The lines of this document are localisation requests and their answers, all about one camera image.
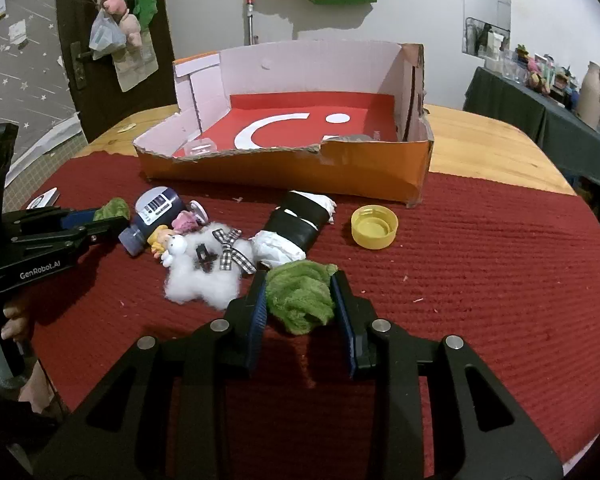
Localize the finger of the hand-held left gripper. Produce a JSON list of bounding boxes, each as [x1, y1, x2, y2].
[[10, 218, 130, 257], [1, 206, 101, 237]]

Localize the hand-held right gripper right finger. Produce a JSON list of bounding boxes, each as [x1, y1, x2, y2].
[[329, 269, 564, 480]]

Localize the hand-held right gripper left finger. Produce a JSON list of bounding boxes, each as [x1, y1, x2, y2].
[[32, 270, 269, 480]]

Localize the small green cloth piece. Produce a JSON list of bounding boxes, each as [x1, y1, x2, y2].
[[93, 198, 130, 222]]

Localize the large green cloth piece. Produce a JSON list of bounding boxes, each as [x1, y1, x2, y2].
[[264, 261, 339, 337]]

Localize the dark blue bottle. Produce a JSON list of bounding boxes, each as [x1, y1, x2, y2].
[[118, 186, 185, 257]]

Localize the yellow bottle cap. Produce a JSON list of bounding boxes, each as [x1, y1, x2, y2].
[[350, 204, 399, 250]]

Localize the black-wrapped white paper roll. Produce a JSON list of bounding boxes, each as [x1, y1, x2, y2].
[[249, 190, 339, 266]]

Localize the orange cardboard box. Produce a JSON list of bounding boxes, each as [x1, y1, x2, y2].
[[132, 41, 435, 209]]

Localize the person's left forearm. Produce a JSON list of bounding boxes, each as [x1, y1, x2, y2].
[[17, 359, 74, 417]]

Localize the person's left hand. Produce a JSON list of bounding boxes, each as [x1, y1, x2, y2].
[[0, 305, 33, 344]]

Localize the white card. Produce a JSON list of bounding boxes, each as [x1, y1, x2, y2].
[[24, 187, 61, 210]]

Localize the small yellow-haired doll figure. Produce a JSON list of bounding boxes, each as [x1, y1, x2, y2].
[[149, 225, 188, 267]]

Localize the white fluffy plush with bow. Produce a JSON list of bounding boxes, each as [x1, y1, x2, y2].
[[162, 226, 257, 309]]

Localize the checkered ribbon bow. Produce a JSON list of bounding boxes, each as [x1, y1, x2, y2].
[[211, 228, 257, 275]]

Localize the black hair clip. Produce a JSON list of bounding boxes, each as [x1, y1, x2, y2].
[[195, 244, 219, 274]]

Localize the small pink doll figure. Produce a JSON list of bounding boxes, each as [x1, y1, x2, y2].
[[172, 200, 211, 234]]

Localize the clear plastic lid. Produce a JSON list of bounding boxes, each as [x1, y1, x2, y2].
[[184, 138, 219, 157]]

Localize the red table mat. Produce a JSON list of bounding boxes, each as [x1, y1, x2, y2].
[[2, 152, 600, 467]]

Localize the clear plastic bag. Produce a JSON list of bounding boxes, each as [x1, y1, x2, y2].
[[88, 10, 127, 61]]

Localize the dark brown door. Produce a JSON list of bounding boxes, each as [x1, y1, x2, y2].
[[55, 0, 177, 142]]

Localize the pink plush toy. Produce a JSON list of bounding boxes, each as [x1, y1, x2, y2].
[[99, 0, 144, 47]]

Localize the metal pipe with red cap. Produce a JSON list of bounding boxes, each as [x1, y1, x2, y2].
[[243, 0, 259, 47]]

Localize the side table with green cloth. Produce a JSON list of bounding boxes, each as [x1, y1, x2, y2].
[[463, 66, 600, 197]]

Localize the beige thermos jug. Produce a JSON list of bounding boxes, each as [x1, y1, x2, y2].
[[576, 61, 600, 131]]

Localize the door handle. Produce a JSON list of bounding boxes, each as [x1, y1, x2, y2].
[[69, 41, 94, 91]]

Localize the wall mirror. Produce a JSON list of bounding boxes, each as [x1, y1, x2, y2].
[[462, 0, 512, 56]]

